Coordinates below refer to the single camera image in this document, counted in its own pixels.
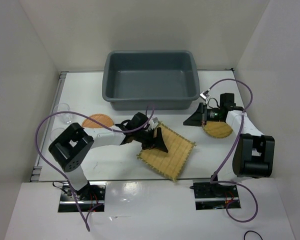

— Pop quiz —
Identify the black cable loop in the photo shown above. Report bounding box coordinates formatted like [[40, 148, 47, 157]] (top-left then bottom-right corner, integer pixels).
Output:
[[243, 230, 263, 240]]

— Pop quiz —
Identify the square bamboo mat tray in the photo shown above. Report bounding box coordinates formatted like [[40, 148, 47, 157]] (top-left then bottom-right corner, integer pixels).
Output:
[[137, 122, 196, 182]]

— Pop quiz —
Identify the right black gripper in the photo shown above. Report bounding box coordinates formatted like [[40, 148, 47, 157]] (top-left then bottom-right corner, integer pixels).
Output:
[[183, 102, 223, 127]]

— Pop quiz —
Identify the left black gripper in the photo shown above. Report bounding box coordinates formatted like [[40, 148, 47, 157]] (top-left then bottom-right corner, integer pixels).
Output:
[[134, 126, 168, 156]]

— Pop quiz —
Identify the clear plastic cup near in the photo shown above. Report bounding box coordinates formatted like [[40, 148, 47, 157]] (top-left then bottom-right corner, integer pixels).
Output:
[[50, 127, 65, 142]]

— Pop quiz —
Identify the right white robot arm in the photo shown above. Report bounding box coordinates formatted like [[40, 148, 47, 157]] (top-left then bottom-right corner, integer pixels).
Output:
[[183, 102, 275, 178]]

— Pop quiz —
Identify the clear plastic cup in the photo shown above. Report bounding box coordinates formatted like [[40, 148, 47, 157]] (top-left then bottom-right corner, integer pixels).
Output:
[[53, 103, 74, 125], [50, 127, 65, 142]]

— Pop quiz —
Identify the clear plastic cup far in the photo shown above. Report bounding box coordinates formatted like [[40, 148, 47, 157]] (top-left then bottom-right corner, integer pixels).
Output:
[[53, 103, 74, 125]]

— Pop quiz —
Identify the grey plastic bin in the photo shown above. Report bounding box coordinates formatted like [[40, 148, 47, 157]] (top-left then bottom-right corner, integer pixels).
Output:
[[102, 50, 200, 111]]

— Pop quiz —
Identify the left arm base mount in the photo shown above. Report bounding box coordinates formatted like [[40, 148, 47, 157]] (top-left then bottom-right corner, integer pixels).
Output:
[[52, 181, 107, 213]]

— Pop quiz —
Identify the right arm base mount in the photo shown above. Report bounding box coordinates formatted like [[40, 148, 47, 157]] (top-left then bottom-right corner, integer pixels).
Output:
[[189, 180, 241, 211]]

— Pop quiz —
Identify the round orange woven plate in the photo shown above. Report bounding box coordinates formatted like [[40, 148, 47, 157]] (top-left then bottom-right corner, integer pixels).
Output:
[[81, 113, 114, 129]]

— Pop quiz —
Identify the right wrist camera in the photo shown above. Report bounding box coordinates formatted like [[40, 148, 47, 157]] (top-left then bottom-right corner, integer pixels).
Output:
[[219, 93, 236, 111]]

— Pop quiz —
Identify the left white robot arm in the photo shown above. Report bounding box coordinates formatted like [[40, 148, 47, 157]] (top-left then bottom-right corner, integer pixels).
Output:
[[48, 120, 169, 200]]

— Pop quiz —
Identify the round green-rimmed bamboo plate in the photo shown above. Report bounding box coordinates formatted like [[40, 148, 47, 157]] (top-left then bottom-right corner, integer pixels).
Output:
[[202, 121, 233, 139]]

